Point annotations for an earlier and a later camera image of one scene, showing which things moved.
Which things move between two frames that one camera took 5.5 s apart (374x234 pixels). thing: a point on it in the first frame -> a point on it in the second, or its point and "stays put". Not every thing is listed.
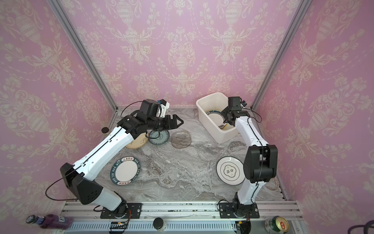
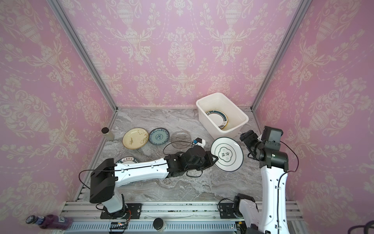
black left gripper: (170, 125) -> (210, 160)
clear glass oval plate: (181, 139) stays put
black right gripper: (228, 116) -> (249, 138)
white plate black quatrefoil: (230, 170) -> (230, 153)
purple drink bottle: (50, 221) stays put
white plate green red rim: (217, 117) stays put
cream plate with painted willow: (141, 140) stays put
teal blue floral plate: (157, 137) stays put
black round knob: (159, 224) stays put
